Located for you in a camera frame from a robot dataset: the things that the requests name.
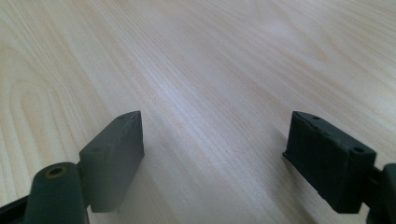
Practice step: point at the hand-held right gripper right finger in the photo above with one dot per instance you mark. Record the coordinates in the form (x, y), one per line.
(330, 165)

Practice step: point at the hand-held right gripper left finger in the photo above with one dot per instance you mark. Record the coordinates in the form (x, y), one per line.
(112, 161)

